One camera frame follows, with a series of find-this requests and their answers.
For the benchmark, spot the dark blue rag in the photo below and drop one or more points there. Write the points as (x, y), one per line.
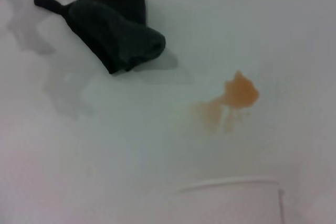
(113, 32)

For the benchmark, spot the clear plastic cup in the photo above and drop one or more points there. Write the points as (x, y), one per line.
(228, 208)

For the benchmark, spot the orange-brown liquid stain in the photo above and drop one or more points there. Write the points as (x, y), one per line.
(241, 91)

